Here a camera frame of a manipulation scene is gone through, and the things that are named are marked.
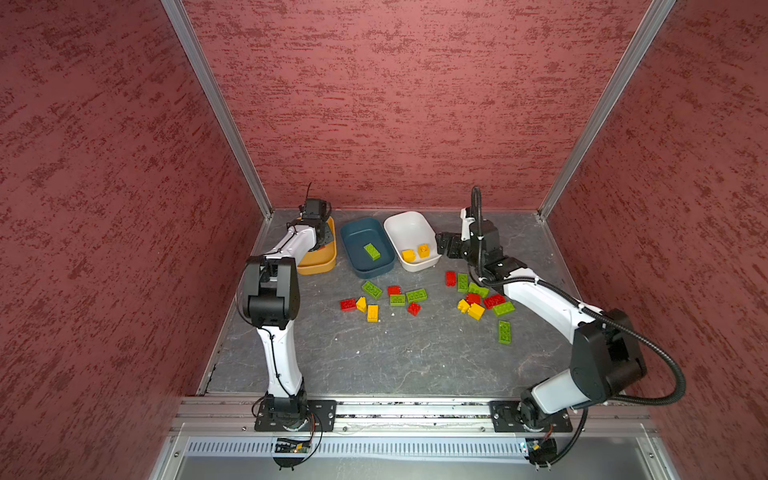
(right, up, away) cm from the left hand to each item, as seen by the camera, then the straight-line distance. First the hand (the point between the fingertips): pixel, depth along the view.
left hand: (320, 241), depth 102 cm
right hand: (+42, +1, -14) cm, 44 cm away
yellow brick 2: (+31, -5, +4) cm, 32 cm away
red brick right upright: (+45, -13, -2) cm, 47 cm away
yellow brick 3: (+19, -23, -9) cm, 31 cm away
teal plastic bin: (+11, +3, +11) cm, 16 cm away
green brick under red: (+27, -19, -7) cm, 34 cm away
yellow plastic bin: (0, -7, +1) cm, 7 cm away
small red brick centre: (+32, -21, -10) cm, 40 cm away
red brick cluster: (+11, -20, -9) cm, 25 cm away
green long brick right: (+59, -27, -14) cm, 67 cm away
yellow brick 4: (+52, -22, -10) cm, 57 cm away
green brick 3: (+34, -18, -7) cm, 39 cm away
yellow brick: (+37, -4, +2) cm, 37 cm away
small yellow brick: (+16, -20, -9) cm, 27 cm away
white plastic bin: (+32, +4, +12) cm, 34 cm away
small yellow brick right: (+48, -21, -9) cm, 53 cm away
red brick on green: (+26, -16, -4) cm, 31 cm away
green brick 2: (+18, -16, -4) cm, 24 cm away
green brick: (+18, -4, +5) cm, 19 cm away
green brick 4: (+61, -21, -10) cm, 65 cm away
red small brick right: (+51, -18, -7) cm, 55 cm away
